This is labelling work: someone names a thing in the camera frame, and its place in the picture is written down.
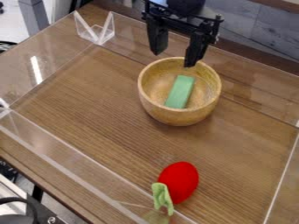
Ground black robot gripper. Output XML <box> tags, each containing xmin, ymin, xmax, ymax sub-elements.
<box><xmin>143</xmin><ymin>0</ymin><xmax>225</xmax><ymax>67</ymax></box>

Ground red plush fruit green leaf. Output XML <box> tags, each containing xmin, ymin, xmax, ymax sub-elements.
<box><xmin>151</xmin><ymin>161</ymin><xmax>201</xmax><ymax>216</ymax></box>

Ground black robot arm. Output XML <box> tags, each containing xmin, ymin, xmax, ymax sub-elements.
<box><xmin>143</xmin><ymin>0</ymin><xmax>225</xmax><ymax>67</ymax></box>

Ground wooden bowl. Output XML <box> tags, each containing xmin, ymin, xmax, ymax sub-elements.
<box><xmin>138</xmin><ymin>57</ymin><xmax>222</xmax><ymax>126</ymax></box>

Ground green rectangular block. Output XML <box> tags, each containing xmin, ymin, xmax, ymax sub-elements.
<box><xmin>165</xmin><ymin>75</ymin><xmax>195</xmax><ymax>109</ymax></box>

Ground black device lower left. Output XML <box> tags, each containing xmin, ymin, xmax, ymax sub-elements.
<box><xmin>0</xmin><ymin>197</ymin><xmax>67</xmax><ymax>224</ymax></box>

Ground clear acrylic tray enclosure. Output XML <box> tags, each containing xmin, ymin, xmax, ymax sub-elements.
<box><xmin>0</xmin><ymin>5</ymin><xmax>299</xmax><ymax>224</ymax></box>

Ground grey post upper left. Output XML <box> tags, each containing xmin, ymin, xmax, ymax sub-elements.
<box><xmin>18</xmin><ymin>0</ymin><xmax>51</xmax><ymax>36</ymax></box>

